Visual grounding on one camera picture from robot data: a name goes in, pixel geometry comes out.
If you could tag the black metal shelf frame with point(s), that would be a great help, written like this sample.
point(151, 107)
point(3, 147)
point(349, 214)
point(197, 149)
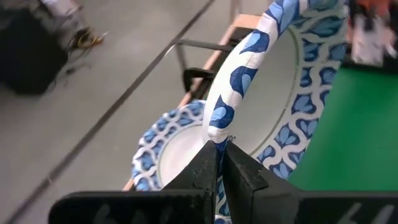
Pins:
point(199, 73)

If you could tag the black equipment box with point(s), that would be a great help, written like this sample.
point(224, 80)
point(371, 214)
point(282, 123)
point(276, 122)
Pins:
point(28, 56)

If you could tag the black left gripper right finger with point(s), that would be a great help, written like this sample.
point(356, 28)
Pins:
point(264, 202)

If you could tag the green table mat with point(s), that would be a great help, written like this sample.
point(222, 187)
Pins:
point(357, 130)

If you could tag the blue patterned paper bowl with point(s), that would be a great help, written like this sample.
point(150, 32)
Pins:
point(177, 149)
point(267, 93)

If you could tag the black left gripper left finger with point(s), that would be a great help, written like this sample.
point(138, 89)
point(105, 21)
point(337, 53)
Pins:
point(186, 199)

